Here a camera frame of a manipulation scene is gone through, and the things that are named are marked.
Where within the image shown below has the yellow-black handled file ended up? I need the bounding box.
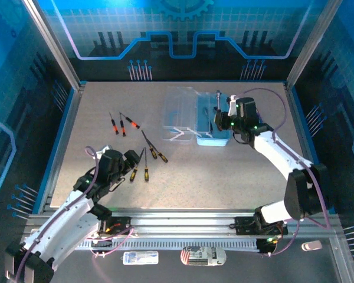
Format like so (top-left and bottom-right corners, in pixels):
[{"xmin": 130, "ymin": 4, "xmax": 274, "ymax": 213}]
[
  {"xmin": 129, "ymin": 147, "xmax": 145, "ymax": 182},
  {"xmin": 143, "ymin": 146, "xmax": 150, "ymax": 182}
]

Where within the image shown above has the green-black handled wrench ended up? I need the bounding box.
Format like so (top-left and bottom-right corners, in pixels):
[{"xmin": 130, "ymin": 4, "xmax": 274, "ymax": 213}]
[{"xmin": 205, "ymin": 107, "xmax": 214, "ymax": 132}]

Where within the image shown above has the large yellow-handled screwdriver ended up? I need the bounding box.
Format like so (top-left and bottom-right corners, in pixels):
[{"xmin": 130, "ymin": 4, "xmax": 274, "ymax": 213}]
[{"xmin": 140, "ymin": 130, "xmax": 158, "ymax": 160}]

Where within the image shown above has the small yellow-handled screwdriver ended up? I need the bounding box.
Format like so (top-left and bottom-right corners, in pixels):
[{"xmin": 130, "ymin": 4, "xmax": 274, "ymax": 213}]
[{"xmin": 149, "ymin": 141, "xmax": 168, "ymax": 163}]

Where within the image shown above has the blue and clear tool box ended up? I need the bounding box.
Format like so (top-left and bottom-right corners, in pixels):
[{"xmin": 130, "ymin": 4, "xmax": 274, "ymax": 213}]
[{"xmin": 162, "ymin": 86, "xmax": 233, "ymax": 147}]

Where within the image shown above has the white blue label card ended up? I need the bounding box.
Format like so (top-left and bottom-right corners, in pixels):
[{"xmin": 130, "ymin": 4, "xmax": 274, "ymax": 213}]
[{"xmin": 123, "ymin": 251, "xmax": 159, "ymax": 265}]

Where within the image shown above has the sticker covered oval object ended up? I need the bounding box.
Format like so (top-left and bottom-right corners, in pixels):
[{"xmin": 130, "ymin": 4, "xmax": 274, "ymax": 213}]
[{"xmin": 179, "ymin": 246, "xmax": 227, "ymax": 266}]

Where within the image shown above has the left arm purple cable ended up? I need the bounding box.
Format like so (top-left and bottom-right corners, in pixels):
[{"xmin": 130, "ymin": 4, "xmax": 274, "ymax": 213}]
[{"xmin": 16, "ymin": 146, "xmax": 136, "ymax": 283}]

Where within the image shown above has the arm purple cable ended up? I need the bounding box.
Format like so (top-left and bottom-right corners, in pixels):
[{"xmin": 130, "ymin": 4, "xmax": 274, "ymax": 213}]
[
  {"xmin": 16, "ymin": 146, "xmax": 136, "ymax": 283},
  {"xmin": 237, "ymin": 87, "xmax": 333, "ymax": 258}
]

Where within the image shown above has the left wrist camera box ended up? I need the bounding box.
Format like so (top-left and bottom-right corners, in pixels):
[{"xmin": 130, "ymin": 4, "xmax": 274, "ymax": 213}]
[{"xmin": 96, "ymin": 144, "xmax": 113, "ymax": 157}]

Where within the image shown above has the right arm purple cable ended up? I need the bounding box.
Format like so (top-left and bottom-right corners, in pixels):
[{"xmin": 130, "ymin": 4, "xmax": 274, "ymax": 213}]
[{"xmin": 237, "ymin": 87, "xmax": 333, "ymax": 258}]

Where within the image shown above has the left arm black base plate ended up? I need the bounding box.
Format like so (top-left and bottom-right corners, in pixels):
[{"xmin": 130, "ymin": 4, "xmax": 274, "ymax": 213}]
[{"xmin": 97, "ymin": 216, "xmax": 132, "ymax": 236}]

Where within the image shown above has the aluminium rail beam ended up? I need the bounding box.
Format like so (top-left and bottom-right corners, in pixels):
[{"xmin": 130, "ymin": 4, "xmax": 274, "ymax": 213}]
[{"xmin": 25, "ymin": 208, "xmax": 343, "ymax": 236}]

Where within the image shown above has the slotted grey cable duct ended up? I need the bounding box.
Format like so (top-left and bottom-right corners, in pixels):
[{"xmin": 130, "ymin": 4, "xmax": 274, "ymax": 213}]
[{"xmin": 76, "ymin": 239, "xmax": 260, "ymax": 251}]

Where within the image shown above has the aluminium frame post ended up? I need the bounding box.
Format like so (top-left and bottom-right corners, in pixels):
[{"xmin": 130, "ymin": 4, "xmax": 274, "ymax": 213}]
[
  {"xmin": 286, "ymin": 0, "xmax": 343, "ymax": 89},
  {"xmin": 22, "ymin": 0, "xmax": 86, "ymax": 91}
]

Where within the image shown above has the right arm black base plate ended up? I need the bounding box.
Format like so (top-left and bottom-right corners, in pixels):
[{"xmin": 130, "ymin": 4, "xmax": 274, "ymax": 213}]
[{"xmin": 235, "ymin": 216, "xmax": 289, "ymax": 236}]

